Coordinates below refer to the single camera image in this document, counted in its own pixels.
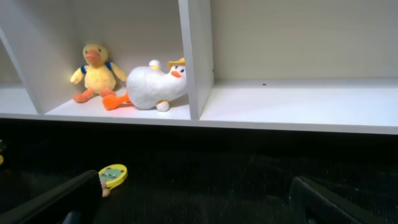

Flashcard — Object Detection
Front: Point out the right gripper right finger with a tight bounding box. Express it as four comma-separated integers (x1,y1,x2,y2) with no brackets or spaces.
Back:
288,176,386,224

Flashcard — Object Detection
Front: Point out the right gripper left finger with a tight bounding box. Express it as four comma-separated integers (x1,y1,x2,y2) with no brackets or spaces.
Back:
0,169,103,224

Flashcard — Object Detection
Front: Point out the yellow rattle drum toy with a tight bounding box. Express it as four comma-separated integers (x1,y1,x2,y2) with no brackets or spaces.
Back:
98,164,129,198

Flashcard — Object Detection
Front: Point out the white shelf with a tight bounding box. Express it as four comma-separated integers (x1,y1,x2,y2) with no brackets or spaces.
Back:
0,0,398,136

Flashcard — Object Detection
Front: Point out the yellow plush duck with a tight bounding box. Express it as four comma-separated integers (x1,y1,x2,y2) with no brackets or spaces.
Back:
70,42,128,104

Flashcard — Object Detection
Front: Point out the white plush duck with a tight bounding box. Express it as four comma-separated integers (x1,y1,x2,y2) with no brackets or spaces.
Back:
102,57,188,113

